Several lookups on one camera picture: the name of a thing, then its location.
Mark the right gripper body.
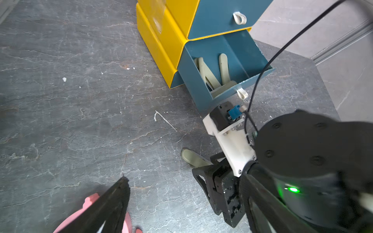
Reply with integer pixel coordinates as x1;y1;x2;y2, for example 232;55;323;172
192;152;245;228

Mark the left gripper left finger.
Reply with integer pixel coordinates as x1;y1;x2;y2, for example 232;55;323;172
59;176;130;233

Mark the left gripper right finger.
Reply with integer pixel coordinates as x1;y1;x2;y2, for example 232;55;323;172
240;175;316;233

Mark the olive knife long diagonal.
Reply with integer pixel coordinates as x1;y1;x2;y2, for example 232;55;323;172
195;57;221;90

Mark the teal drawer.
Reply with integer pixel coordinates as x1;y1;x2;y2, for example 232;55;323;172
177;30;273;112
188;0;272;40

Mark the teal top drawer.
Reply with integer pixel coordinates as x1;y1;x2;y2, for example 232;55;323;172
188;0;272;40

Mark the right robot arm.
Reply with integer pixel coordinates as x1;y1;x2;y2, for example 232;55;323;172
192;105;373;233

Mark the yellow drawer cabinet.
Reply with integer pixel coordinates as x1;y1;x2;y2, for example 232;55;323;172
136;0;202;89

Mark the pink alarm clock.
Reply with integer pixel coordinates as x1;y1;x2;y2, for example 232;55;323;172
54;189;133;233

